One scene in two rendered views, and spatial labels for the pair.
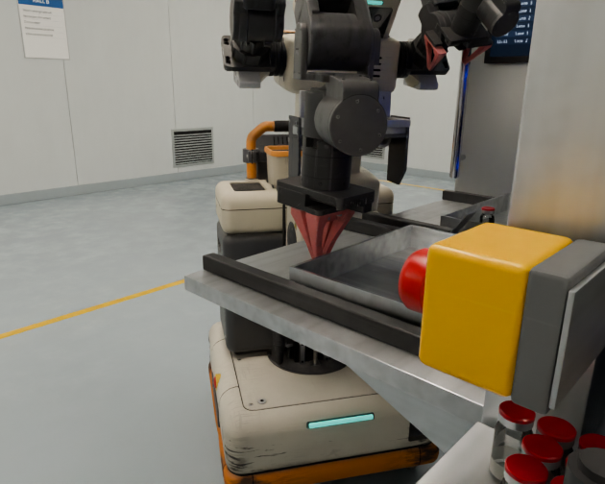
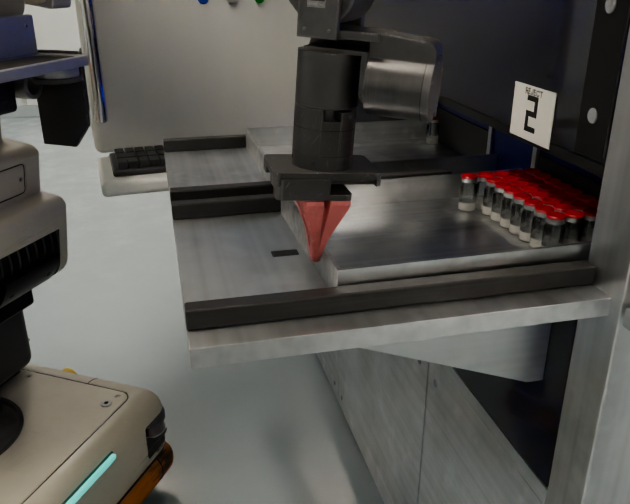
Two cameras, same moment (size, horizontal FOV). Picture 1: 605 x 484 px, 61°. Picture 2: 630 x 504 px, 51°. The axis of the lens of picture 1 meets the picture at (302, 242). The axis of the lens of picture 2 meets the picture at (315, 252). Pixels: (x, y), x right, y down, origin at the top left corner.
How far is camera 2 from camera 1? 0.56 m
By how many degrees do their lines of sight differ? 53
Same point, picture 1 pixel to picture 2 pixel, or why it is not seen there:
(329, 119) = (426, 87)
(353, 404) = (87, 457)
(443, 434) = (488, 358)
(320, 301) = (409, 288)
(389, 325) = (492, 277)
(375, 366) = (512, 316)
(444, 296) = not seen: outside the picture
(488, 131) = (123, 55)
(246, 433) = not seen: outside the picture
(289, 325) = (403, 327)
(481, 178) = (128, 115)
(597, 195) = not seen: outside the picture
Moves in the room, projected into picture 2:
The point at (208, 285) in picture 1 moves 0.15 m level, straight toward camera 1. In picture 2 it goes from (249, 341) to (423, 379)
